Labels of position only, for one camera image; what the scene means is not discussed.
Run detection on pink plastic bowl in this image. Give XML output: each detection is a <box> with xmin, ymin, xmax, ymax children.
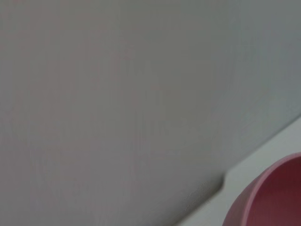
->
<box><xmin>222</xmin><ymin>152</ymin><xmax>301</xmax><ymax>226</ymax></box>

